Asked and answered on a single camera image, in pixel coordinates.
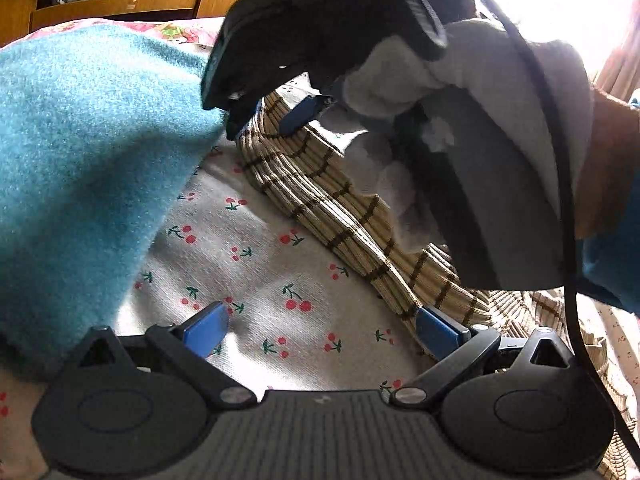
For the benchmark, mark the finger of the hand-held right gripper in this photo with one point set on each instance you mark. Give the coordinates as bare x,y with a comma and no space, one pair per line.
247,117
302,112

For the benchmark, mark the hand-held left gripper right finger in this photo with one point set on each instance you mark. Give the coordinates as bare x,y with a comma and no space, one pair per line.
437,330

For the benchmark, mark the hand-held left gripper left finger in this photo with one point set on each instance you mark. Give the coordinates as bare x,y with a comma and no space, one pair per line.
207,327

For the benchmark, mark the beige striped knit sweater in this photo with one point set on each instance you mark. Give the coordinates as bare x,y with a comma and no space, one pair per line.
320,185

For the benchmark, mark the person's right hand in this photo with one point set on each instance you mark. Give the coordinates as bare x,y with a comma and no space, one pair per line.
500,60

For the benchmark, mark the cherry print bedsheet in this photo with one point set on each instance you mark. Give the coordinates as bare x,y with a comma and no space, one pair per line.
280,270

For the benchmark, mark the blue fleece cloth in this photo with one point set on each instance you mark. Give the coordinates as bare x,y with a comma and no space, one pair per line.
85,160

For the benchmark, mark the beige curtain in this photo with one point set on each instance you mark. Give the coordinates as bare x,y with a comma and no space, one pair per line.
620,65

